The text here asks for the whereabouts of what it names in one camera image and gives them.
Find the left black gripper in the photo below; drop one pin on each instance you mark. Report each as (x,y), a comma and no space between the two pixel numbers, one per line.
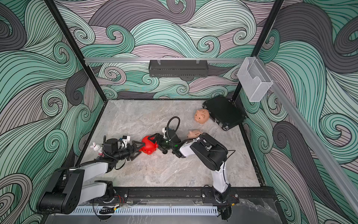
(131,152)

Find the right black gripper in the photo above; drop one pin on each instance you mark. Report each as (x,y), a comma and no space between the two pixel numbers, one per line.
(158,136)

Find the red piggy bank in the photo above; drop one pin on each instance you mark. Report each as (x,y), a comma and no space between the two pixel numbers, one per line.
(150,145)

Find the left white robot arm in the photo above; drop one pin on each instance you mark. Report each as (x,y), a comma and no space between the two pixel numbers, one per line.
(68,188)

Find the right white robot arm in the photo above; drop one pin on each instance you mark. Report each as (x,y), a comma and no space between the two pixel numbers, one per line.
(210,152)

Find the near pink piggy bank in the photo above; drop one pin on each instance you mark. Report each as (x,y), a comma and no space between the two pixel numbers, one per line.
(194,134)

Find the pink piggy bank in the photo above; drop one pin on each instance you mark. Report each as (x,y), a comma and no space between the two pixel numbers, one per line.
(202,116)
(194,134)

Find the far pink piggy bank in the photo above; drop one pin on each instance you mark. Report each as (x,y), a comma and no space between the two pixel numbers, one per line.
(202,116)

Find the pink white bunny toy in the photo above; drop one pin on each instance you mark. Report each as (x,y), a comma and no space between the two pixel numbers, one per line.
(97,148)

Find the black case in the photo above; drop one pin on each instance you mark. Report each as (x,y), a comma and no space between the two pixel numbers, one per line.
(223,112)

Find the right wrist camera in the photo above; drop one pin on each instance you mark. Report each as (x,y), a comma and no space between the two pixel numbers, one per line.
(166,134)

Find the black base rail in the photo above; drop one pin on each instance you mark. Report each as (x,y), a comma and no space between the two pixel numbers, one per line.
(202,194)

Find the white slotted cable duct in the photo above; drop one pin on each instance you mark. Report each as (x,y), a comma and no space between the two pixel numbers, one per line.
(148,211)

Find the black wall tray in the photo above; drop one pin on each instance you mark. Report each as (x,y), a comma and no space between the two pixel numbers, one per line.
(186,70)

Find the aluminium back rail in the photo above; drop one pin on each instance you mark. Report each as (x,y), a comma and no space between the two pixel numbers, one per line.
(148,59)

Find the aluminium rail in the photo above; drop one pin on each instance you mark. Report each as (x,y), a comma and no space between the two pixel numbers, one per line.
(148,59)
(336,172)

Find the clear acrylic wall holder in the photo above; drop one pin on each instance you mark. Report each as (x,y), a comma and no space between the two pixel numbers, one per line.
(254,78)

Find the aluminium right rail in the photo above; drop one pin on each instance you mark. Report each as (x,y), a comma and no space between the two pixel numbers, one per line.
(336,172)

